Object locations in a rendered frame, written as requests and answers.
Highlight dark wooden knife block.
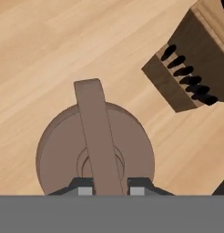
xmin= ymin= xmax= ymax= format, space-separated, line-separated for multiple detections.
xmin=141 ymin=0 xmax=224 ymax=114

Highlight black object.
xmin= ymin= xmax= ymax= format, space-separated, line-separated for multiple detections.
xmin=211 ymin=175 xmax=224 ymax=197

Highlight brown kettle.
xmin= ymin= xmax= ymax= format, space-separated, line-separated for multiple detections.
xmin=36 ymin=77 xmax=156 ymax=197

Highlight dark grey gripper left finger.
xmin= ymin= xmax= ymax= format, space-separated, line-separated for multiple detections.
xmin=47 ymin=177 xmax=96 ymax=197

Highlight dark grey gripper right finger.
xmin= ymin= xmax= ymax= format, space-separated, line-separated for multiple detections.
xmin=127 ymin=177 xmax=176 ymax=197

